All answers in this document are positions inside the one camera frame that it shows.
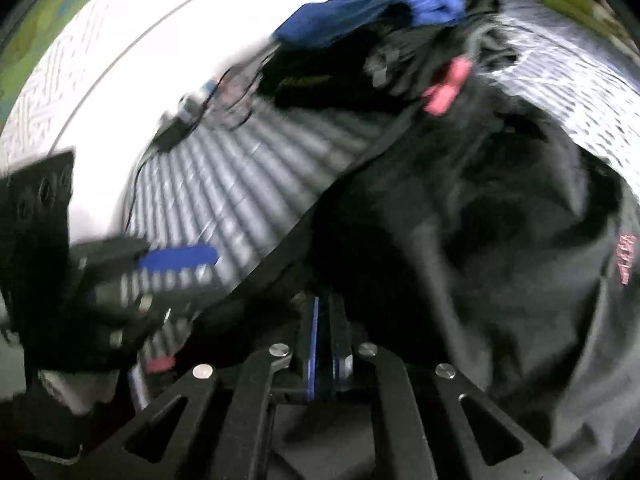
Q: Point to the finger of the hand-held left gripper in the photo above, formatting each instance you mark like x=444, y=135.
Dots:
x=145, y=310
x=175, y=257

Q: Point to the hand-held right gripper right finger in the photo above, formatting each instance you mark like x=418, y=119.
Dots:
x=340, y=360

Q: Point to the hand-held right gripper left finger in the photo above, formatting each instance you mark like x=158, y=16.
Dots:
x=312, y=360

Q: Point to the black jacket pink trim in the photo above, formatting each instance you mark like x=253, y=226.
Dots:
x=450, y=210

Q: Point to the person's left hand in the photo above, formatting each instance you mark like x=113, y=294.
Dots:
x=65, y=390

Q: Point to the black power adapter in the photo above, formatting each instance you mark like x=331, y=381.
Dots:
x=172, y=135

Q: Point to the white power strip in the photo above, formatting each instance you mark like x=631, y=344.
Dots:
x=189, y=106

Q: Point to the blue garment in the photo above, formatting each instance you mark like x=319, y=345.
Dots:
x=325, y=22

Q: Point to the pile of dark clothes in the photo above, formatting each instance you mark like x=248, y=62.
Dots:
x=400, y=60

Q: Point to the green map wall poster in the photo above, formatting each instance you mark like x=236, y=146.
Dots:
x=45, y=25

